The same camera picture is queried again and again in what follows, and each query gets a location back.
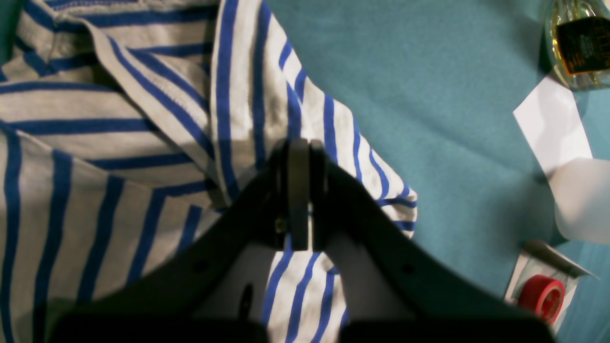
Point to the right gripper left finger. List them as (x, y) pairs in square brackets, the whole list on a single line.
[(212, 292)]

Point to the teal table cloth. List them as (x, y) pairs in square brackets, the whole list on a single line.
[(432, 86)]

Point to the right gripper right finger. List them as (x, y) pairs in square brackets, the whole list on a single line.
[(394, 291)]

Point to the clear glass bottle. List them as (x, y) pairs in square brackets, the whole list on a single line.
[(577, 35)]

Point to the red tape roll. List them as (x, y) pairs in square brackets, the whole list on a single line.
[(543, 296)]

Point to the blue white striped T-shirt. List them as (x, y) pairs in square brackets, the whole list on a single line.
[(129, 126)]

